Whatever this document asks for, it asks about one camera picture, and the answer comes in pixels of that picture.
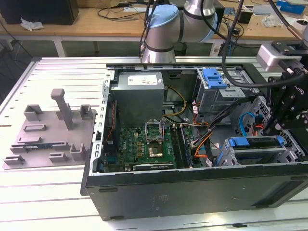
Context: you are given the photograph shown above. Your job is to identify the yellow black wire bundle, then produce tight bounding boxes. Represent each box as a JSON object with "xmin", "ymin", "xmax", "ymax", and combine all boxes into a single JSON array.
[{"xmin": 162, "ymin": 86, "xmax": 187, "ymax": 118}]

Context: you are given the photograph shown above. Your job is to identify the white crumpled plastic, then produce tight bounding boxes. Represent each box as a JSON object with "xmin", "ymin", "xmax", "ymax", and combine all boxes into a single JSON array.
[{"xmin": 20, "ymin": 16, "xmax": 45, "ymax": 31}]

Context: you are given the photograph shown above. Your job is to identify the blue drive latch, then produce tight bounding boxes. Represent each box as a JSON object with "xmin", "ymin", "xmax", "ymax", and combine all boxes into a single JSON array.
[{"xmin": 202, "ymin": 69, "xmax": 228, "ymax": 89}]

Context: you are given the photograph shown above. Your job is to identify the wooden desk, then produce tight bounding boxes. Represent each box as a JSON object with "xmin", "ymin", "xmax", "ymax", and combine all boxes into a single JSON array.
[{"xmin": 0, "ymin": 0, "xmax": 308, "ymax": 45}]

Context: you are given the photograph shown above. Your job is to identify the thin red black wire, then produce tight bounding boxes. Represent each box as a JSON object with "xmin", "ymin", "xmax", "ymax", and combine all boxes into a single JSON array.
[{"xmin": 106, "ymin": 101, "xmax": 119, "ymax": 145}]

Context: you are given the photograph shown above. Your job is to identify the black waste bin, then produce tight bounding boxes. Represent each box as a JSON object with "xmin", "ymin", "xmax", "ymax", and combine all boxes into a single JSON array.
[{"xmin": 173, "ymin": 42, "xmax": 188, "ymax": 57}]

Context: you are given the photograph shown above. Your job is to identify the grey disk bay cage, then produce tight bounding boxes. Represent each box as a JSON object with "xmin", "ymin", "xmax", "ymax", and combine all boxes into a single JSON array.
[{"xmin": 218, "ymin": 95, "xmax": 307, "ymax": 167}]

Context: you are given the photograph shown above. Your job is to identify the installed blue RAM stick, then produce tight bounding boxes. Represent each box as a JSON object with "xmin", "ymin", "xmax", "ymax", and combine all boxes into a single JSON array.
[{"xmin": 180, "ymin": 125, "xmax": 194, "ymax": 168}]

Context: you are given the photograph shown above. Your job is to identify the grey parts rack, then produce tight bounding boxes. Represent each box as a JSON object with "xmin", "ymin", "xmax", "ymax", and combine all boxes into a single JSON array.
[{"xmin": 2, "ymin": 88, "xmax": 97, "ymax": 170}]

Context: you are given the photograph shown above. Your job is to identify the red wire with label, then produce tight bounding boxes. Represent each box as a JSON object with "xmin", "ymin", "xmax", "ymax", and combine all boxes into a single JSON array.
[{"xmin": 191, "ymin": 101, "xmax": 210, "ymax": 127}]

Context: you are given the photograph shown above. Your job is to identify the black cable brown sleeve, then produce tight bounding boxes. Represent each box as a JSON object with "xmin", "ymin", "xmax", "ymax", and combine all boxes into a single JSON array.
[{"xmin": 269, "ymin": 0, "xmax": 304, "ymax": 41}]

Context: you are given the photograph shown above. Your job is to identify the grey power supply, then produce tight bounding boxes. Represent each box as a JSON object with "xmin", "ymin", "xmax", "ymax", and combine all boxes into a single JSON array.
[{"xmin": 110, "ymin": 71, "xmax": 166, "ymax": 128}]

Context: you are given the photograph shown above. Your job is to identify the black graphics card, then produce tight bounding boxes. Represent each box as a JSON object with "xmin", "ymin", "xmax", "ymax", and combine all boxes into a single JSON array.
[{"xmin": 131, "ymin": 162, "xmax": 174, "ymax": 172}]

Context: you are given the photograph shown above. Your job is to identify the green motherboard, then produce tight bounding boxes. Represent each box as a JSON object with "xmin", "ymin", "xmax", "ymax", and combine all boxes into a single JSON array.
[{"xmin": 103, "ymin": 125, "xmax": 200, "ymax": 173}]

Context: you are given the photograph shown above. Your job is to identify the loose blue RAM stick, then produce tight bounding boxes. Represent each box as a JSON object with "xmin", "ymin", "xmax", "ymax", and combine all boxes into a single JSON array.
[{"xmin": 23, "ymin": 143, "xmax": 52, "ymax": 149}]

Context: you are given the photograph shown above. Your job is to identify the grey flat box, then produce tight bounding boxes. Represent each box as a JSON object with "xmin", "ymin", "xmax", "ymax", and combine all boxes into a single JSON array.
[{"xmin": 252, "ymin": 5, "xmax": 282, "ymax": 16}]

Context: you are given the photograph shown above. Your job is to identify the orange yellow wire bundle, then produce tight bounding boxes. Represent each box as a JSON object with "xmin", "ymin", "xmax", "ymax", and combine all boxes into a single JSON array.
[{"xmin": 192, "ymin": 133, "xmax": 217, "ymax": 159}]

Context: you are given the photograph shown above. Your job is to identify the black PC case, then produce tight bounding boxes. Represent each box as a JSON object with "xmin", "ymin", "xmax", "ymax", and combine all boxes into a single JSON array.
[{"xmin": 80, "ymin": 63, "xmax": 308, "ymax": 221}]

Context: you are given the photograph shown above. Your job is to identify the red orange disk power wire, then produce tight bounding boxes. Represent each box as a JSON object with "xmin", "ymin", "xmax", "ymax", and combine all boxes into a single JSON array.
[{"xmin": 254, "ymin": 115, "xmax": 267, "ymax": 132}]

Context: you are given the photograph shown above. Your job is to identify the hard disk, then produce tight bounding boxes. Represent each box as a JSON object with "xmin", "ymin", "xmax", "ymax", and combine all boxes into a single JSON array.
[{"xmin": 228, "ymin": 136, "xmax": 286, "ymax": 164}]

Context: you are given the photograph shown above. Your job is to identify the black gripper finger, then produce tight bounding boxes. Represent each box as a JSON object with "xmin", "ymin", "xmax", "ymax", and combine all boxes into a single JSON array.
[
  {"xmin": 274, "ymin": 105, "xmax": 308, "ymax": 132},
  {"xmin": 263, "ymin": 95, "xmax": 280, "ymax": 134}
]

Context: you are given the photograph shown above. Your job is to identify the clear plastic bags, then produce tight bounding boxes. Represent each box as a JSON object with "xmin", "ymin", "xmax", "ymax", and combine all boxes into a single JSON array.
[{"xmin": 262, "ymin": 11, "xmax": 283, "ymax": 27}]

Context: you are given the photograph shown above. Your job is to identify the large black box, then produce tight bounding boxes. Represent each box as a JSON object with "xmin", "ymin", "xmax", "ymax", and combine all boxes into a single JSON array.
[{"xmin": 0, "ymin": 0, "xmax": 79, "ymax": 26}]

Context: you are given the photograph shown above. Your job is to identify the black RAM slot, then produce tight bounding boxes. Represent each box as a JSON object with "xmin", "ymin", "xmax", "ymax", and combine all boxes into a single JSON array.
[
  {"xmin": 174, "ymin": 125, "xmax": 186, "ymax": 169},
  {"xmin": 178, "ymin": 125, "xmax": 190, "ymax": 168},
  {"xmin": 170, "ymin": 125, "xmax": 183, "ymax": 169}
]

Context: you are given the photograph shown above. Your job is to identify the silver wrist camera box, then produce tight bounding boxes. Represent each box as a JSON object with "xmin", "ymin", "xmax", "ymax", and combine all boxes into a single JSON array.
[{"xmin": 256, "ymin": 44, "xmax": 283, "ymax": 72}]

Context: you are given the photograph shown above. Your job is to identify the metal socket cover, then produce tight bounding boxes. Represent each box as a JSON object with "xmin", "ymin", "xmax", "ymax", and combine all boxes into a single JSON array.
[{"xmin": 143, "ymin": 120, "xmax": 165, "ymax": 144}]

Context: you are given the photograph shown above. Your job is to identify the thick black cable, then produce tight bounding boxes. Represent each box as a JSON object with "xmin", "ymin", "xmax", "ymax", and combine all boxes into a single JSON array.
[{"xmin": 220, "ymin": 0, "xmax": 268, "ymax": 89}]

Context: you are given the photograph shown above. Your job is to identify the blue cardboard box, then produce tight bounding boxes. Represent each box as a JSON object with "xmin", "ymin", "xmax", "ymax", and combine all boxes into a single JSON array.
[{"xmin": 275, "ymin": 0, "xmax": 307, "ymax": 15}]

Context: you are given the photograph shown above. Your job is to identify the small black box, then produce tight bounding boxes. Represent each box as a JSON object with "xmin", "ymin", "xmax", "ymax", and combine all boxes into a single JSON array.
[{"xmin": 237, "ymin": 10, "xmax": 253, "ymax": 24}]

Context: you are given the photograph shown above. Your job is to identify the metal drive cage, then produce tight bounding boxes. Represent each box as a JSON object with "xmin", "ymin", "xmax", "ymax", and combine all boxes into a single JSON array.
[{"xmin": 195, "ymin": 68, "xmax": 260, "ymax": 116}]

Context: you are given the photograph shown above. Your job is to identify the CPU socket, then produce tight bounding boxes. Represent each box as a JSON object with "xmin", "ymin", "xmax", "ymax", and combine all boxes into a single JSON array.
[{"xmin": 147, "ymin": 143, "xmax": 165, "ymax": 159}]

